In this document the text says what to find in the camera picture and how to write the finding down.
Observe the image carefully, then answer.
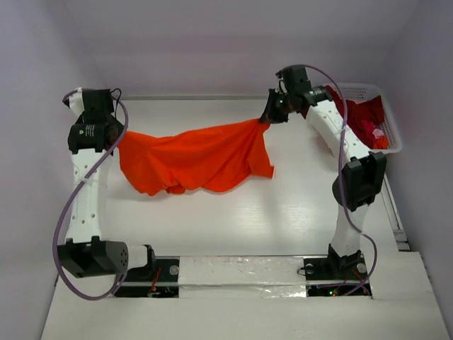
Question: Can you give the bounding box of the orange t shirt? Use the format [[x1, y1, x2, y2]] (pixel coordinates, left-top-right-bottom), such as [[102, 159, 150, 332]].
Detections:
[[118, 119, 274, 196]]

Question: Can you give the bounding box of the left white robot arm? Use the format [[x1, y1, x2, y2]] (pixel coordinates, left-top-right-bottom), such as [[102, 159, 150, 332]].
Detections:
[[56, 88, 156, 280]]

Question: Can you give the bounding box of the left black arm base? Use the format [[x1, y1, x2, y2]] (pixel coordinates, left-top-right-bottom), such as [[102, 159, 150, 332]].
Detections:
[[114, 256, 180, 298]]

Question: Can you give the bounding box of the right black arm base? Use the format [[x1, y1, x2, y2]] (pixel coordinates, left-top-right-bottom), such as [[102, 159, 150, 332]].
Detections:
[[297, 255, 368, 298]]

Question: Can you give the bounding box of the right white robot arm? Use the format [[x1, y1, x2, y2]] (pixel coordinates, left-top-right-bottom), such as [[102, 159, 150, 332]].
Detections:
[[259, 64, 386, 278]]

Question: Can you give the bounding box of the white plastic basket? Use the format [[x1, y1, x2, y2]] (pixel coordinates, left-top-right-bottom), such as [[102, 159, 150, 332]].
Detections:
[[324, 83, 402, 154]]

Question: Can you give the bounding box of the dark red t shirt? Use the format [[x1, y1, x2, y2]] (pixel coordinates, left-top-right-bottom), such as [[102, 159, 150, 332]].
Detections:
[[346, 96, 385, 149]]

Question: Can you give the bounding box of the pink cloth in basket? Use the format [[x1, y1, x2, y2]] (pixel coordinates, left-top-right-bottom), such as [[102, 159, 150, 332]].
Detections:
[[362, 120, 384, 140]]

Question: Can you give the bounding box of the small orange cloth in basket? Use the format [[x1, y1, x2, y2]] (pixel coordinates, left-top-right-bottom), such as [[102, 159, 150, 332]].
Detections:
[[373, 136, 389, 149]]

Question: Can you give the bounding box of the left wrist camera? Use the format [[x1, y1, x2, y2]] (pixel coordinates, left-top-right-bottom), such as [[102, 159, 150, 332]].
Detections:
[[62, 87, 84, 117]]

